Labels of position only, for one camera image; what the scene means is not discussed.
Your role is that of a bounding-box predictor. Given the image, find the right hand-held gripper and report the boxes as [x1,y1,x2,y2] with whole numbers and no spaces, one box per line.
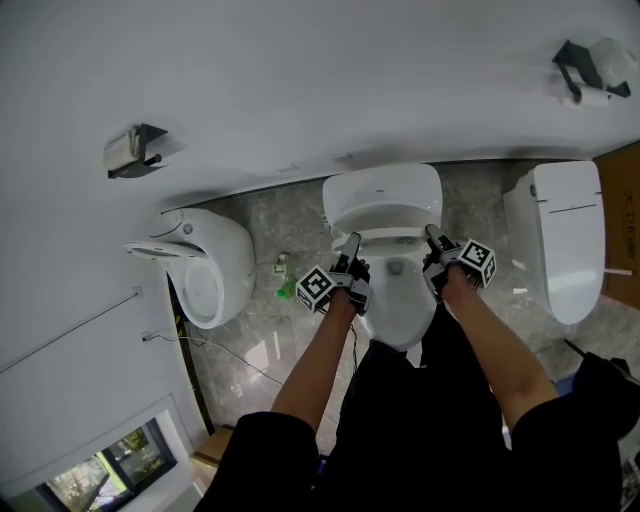
[422,223,498,304]

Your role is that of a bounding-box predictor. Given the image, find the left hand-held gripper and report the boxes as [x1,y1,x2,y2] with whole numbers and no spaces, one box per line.
[295,231,374,317]

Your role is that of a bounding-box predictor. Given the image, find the person's left forearm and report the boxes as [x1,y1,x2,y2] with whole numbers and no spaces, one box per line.
[269,286,358,434]

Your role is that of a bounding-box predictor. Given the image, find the person's right forearm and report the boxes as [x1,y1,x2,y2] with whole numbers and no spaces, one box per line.
[439,266,561,437]

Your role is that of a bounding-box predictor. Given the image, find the white oval toilet lid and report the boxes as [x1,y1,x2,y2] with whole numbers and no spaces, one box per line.
[321,163,445,237]

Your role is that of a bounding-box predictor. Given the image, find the white round-front toilet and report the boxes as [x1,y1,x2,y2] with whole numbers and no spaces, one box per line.
[326,219,442,353]

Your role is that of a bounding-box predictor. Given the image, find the white egg-shaped toilet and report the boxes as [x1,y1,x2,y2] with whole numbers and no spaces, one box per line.
[149,206,258,331]

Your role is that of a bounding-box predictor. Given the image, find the white boxy smart toilet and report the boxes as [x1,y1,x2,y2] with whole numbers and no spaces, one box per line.
[501,159,607,327]

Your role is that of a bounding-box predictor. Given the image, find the black toilet paper holder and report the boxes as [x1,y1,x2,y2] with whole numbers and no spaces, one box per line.
[550,38,633,107]

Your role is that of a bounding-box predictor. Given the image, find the person's black trousers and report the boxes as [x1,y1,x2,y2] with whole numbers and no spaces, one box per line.
[314,304,512,512]

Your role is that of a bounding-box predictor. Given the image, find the large brown cardboard box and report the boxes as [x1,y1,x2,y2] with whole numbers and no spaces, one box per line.
[591,141,640,312]

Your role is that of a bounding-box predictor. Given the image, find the black holder with towel shelf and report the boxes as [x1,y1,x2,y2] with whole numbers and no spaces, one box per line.
[103,122,169,181]

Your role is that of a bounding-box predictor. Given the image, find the black bag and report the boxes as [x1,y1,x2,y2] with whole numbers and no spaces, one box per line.
[569,349,640,442]

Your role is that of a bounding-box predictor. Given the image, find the person's black shirt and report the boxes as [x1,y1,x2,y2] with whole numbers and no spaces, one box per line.
[191,394,624,512]

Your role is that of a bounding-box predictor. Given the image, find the cardboard box with brown print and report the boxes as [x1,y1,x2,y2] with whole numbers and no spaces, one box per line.
[191,424,237,470]

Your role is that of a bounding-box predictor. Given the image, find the white tissue pack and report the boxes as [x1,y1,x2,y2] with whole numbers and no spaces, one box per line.
[589,38,639,84]

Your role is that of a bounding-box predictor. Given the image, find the rolled white towel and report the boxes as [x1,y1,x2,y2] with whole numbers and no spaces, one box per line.
[103,128,142,172]

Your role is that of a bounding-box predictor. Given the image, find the cluttered equipment table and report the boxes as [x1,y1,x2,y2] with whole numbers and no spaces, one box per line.
[616,439,640,512]

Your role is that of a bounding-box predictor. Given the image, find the black-framed window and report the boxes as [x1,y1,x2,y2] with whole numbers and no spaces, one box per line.
[34,416,177,512]

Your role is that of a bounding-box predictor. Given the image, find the thin white floor cable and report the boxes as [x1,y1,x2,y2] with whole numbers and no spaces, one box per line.
[149,333,284,387]

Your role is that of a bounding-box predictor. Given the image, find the thin grey wall conduit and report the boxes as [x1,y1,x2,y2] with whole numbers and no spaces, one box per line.
[0,285,144,374]

